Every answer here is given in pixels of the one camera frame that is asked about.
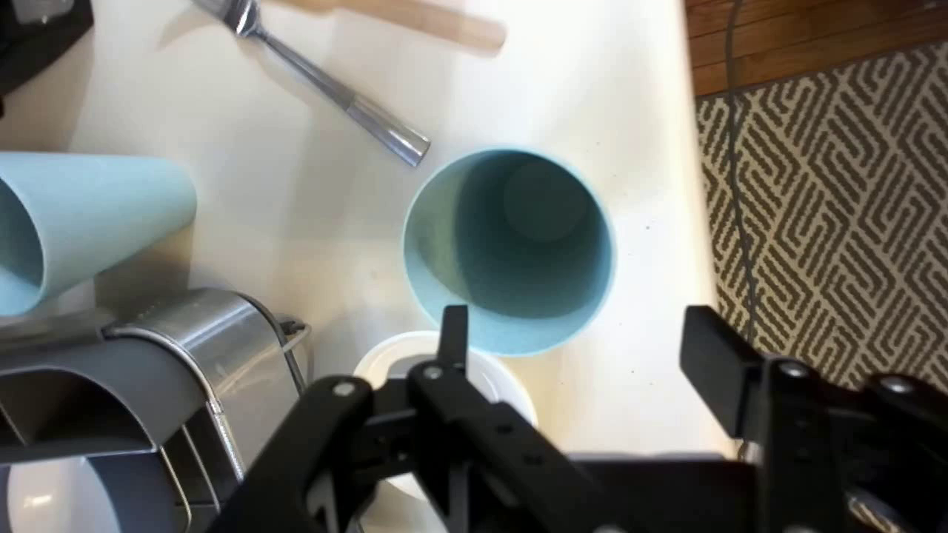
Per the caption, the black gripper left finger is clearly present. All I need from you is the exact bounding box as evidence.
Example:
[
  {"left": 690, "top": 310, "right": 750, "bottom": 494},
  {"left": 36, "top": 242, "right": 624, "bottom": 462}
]
[{"left": 206, "top": 301, "right": 616, "bottom": 533}]

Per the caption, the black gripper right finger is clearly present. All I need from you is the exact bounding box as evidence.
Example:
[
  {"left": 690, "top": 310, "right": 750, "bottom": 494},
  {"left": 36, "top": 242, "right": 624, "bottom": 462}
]
[{"left": 677, "top": 301, "right": 948, "bottom": 533}]

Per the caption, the light blue plastic cup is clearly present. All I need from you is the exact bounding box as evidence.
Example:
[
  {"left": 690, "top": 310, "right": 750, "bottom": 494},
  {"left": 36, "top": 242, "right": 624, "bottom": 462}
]
[
  {"left": 0, "top": 147, "right": 200, "bottom": 320},
  {"left": 397, "top": 144, "right": 618, "bottom": 362}
]

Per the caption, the small white bowl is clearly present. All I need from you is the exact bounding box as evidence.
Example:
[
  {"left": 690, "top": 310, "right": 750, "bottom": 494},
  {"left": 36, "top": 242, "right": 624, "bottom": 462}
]
[{"left": 348, "top": 328, "right": 542, "bottom": 533}]

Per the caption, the stainless steel container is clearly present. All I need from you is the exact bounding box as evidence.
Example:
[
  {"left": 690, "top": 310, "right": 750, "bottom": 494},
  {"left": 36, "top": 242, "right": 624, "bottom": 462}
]
[{"left": 101, "top": 288, "right": 313, "bottom": 483}]

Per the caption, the grey patterned rug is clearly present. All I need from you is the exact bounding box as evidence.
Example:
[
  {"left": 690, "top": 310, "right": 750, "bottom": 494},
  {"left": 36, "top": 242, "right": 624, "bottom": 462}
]
[{"left": 692, "top": 38, "right": 948, "bottom": 397}]

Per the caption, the grey dish rack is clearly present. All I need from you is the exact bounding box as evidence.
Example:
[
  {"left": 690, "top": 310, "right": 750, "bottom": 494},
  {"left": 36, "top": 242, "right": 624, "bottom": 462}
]
[{"left": 0, "top": 288, "right": 313, "bottom": 533}]

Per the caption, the white dish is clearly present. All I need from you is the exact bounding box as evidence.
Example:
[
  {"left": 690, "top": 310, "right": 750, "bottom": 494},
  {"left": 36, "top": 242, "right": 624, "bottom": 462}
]
[{"left": 0, "top": 452, "right": 123, "bottom": 533}]

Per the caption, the metal utensil wooden handle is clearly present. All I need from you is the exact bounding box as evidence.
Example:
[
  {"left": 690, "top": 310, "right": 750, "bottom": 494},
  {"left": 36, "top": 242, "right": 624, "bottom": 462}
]
[{"left": 188, "top": 0, "right": 436, "bottom": 168}]

